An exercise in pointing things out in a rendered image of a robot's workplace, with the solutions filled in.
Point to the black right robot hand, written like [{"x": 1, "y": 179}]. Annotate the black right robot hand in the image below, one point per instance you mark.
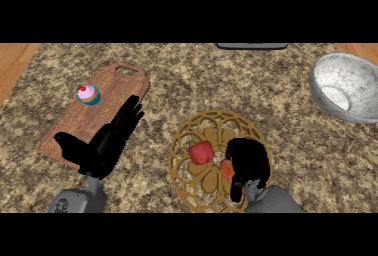
[{"x": 250, "y": 160}]

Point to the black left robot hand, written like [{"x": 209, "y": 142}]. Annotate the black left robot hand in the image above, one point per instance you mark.
[{"x": 105, "y": 145}]

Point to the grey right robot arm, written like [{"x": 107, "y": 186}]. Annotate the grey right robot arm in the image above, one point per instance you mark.
[{"x": 271, "y": 200}]

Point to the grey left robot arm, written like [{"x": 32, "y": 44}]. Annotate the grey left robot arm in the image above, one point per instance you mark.
[{"x": 82, "y": 198}]

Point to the round golden openwork placemat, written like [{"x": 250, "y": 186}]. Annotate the round golden openwork placemat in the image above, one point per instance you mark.
[{"x": 207, "y": 170}]

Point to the white marbled bowl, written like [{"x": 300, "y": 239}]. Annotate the white marbled bowl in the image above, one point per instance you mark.
[{"x": 348, "y": 88}]

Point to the red bell pepper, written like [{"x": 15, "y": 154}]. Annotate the red bell pepper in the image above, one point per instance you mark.
[{"x": 201, "y": 152}]

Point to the brown wooden cutting board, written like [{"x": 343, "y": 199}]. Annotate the brown wooden cutting board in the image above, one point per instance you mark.
[{"x": 97, "y": 111}]

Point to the pink frosted cupcake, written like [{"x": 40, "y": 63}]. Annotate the pink frosted cupcake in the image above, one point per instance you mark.
[{"x": 89, "y": 94}]

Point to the dark grey appliance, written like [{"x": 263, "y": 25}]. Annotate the dark grey appliance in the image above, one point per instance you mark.
[{"x": 252, "y": 46}]

